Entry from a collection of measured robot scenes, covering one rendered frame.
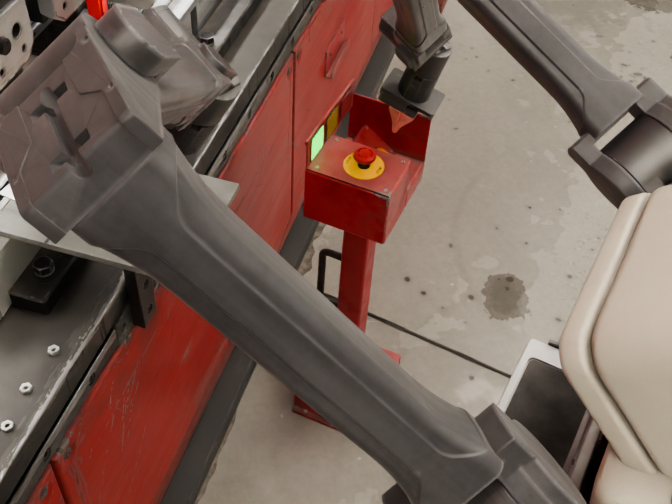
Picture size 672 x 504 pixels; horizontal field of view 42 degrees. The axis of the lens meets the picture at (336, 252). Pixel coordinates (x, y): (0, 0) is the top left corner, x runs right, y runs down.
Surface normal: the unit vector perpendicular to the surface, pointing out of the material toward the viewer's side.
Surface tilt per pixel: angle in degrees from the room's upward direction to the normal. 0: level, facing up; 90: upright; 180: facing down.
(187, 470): 0
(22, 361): 0
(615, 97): 41
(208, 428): 0
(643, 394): 90
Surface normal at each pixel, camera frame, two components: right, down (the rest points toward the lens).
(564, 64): -0.15, -0.07
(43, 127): -0.52, -0.41
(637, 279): -0.56, -0.75
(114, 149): 0.21, 0.43
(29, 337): 0.05, -0.68
